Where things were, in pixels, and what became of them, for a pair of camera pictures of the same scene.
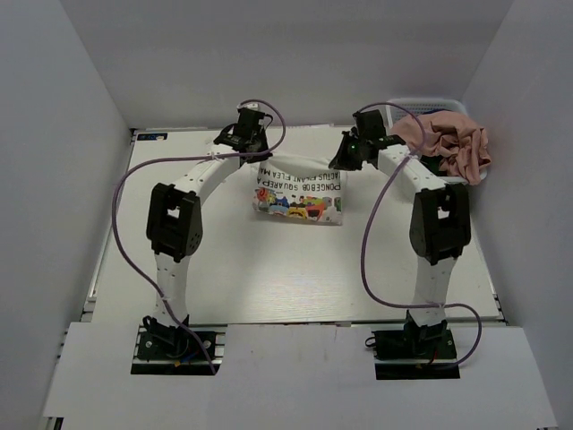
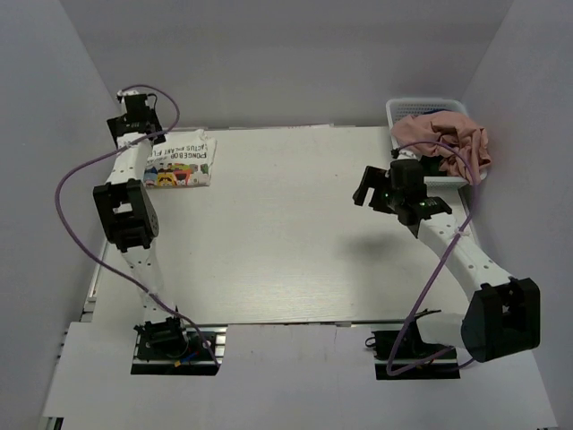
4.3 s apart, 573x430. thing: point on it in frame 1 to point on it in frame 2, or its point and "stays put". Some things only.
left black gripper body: (256, 152) to (130, 124)
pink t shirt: (459, 144) stays put
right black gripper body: (342, 158) to (373, 187)
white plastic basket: (398, 109) stays put
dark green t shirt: (432, 164) stays put
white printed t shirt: (301, 187) to (181, 158)
